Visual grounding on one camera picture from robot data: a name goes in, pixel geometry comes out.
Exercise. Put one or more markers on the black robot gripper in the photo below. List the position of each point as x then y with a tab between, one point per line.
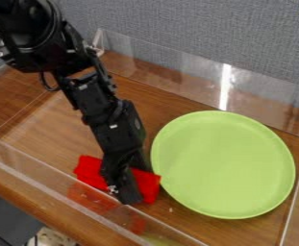
118	128

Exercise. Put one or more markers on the red rectangular block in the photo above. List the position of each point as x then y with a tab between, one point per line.
88	171

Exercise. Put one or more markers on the green round plate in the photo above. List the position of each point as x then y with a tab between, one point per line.
225	165

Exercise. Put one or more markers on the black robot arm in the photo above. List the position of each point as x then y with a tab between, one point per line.
41	43

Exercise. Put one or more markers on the clear acrylic enclosure wall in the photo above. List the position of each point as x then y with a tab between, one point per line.
169	83

